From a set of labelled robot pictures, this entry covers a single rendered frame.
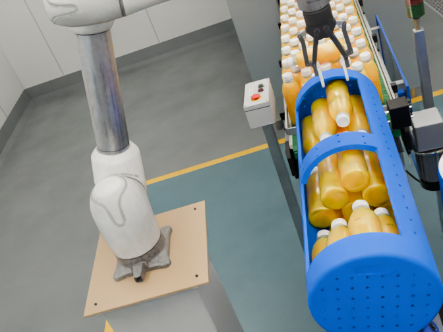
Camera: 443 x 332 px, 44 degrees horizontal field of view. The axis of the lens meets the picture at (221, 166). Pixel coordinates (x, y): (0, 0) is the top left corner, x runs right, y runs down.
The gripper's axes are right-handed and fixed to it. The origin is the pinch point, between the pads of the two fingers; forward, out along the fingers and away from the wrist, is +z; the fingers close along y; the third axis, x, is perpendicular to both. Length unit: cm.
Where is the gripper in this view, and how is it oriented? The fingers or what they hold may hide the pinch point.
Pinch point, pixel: (333, 72)
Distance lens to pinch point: 162.3
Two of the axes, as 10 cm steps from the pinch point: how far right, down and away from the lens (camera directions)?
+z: 3.3, 7.8, 5.2
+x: 0.8, -5.8, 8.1
